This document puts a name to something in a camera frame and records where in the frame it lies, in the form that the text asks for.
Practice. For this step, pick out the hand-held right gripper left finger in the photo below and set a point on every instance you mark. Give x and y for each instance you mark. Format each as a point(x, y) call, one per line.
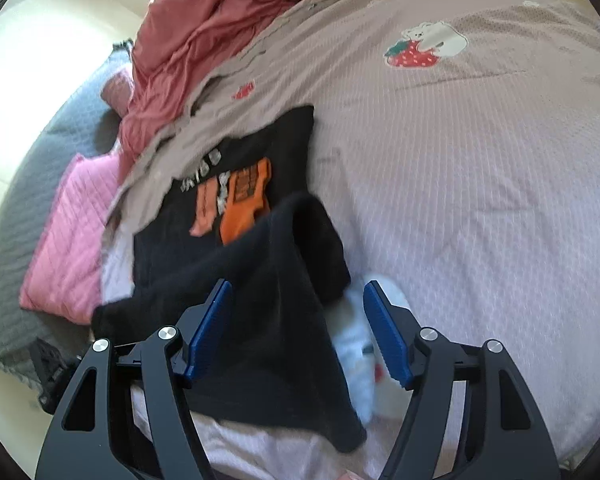
point(207, 335)

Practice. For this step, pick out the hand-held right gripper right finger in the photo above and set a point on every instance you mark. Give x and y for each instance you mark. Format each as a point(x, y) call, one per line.
point(385, 330)

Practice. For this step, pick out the black sweater with orange cuffs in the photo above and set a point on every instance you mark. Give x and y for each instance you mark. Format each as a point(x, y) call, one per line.
point(280, 270)

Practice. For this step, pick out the pink quilted blanket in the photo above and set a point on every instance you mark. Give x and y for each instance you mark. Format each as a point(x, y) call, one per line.
point(75, 225)

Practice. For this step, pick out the grey quilted mat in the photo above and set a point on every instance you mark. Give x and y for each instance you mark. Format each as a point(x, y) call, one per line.
point(20, 210)

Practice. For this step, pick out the beige printed bedsheet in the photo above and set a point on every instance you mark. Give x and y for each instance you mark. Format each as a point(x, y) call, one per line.
point(480, 185)

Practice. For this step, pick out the dusty pink pillow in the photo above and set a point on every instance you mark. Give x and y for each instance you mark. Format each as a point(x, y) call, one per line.
point(117, 92)

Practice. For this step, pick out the coral red duvet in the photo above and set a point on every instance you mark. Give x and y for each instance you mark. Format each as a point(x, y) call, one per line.
point(205, 15)

